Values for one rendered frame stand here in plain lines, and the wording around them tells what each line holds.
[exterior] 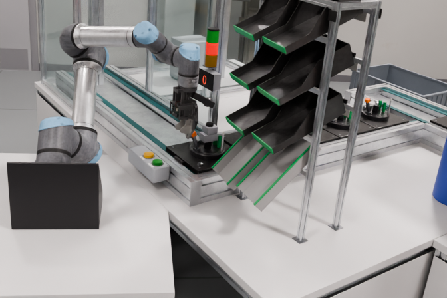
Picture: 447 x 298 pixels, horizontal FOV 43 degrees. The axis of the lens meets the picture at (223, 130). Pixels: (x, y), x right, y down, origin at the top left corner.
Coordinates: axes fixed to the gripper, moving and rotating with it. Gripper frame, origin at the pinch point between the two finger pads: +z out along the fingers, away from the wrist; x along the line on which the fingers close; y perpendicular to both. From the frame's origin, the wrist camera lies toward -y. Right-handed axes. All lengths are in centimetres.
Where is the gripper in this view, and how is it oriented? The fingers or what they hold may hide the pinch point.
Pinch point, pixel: (189, 135)
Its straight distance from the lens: 216.6
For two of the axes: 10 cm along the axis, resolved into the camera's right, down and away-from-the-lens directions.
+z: -0.8, 9.2, 3.9
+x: 5.7, 3.6, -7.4
